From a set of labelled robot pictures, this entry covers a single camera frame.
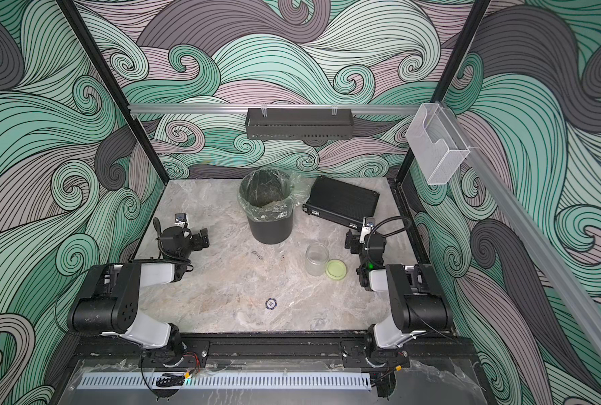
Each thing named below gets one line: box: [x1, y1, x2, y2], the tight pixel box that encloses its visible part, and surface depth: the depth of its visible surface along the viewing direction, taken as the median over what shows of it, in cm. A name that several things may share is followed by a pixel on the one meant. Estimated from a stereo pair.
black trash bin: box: [238, 168, 295, 245], surface depth 94 cm
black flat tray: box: [302, 175, 380, 231], surface depth 106 cm
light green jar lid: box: [324, 259, 347, 281], surface depth 92 cm
